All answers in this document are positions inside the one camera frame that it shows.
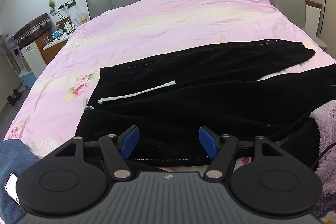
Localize black pants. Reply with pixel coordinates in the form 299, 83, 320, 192
75, 40, 336, 169

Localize grey chair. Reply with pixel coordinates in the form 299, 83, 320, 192
274, 0, 307, 29

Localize wooden nightstand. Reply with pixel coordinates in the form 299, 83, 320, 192
42, 34, 71, 65

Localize pink floral bedsheet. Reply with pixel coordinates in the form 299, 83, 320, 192
4, 0, 336, 170

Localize black wall power outlet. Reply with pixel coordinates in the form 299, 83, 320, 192
58, 0, 76, 10

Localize black shoes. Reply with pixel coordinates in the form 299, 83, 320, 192
7, 89, 23, 107

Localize white side cabinet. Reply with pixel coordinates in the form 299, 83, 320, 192
304, 0, 323, 38

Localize blue storage bin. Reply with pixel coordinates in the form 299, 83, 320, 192
19, 69, 38, 88

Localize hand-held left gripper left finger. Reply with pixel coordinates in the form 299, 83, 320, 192
55, 126, 139, 180

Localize smartphone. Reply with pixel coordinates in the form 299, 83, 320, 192
5, 173, 21, 207

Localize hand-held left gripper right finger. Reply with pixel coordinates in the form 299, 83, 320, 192
199, 126, 284, 180

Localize dark brown suitcase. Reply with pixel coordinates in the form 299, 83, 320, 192
14, 13, 52, 42

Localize black cable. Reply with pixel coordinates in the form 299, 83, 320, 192
312, 142, 336, 170

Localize purple fuzzy garment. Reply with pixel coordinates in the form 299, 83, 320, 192
310, 100, 336, 224

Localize grey standing fan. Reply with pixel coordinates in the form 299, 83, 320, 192
0, 32, 17, 52

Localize white box appliance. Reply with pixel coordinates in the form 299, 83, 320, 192
20, 41, 48, 74

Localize person's leg in blue jeans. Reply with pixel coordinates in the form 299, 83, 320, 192
0, 139, 39, 224

